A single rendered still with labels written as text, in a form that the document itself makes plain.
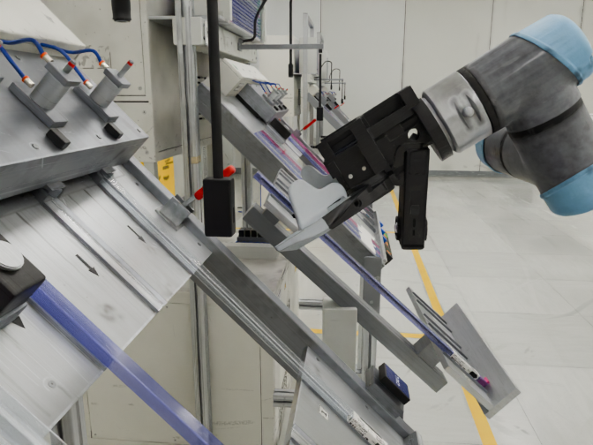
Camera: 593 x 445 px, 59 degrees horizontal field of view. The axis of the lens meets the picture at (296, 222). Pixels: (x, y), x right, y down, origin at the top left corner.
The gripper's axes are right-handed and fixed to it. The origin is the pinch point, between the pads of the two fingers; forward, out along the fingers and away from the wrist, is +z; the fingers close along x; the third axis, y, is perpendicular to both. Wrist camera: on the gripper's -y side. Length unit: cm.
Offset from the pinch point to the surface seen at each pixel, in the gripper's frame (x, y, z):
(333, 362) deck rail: -8.1, -19.3, 6.2
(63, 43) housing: -2.8, 32.1, 10.4
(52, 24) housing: -4.4, 35.1, 10.9
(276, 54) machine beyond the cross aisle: -440, 79, 26
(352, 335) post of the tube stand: -29.8, -26.1, 7.3
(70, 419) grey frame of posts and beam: -10.1, -8.7, 47.1
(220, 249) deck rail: -8.1, 1.9, 10.6
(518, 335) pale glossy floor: -200, -137, -23
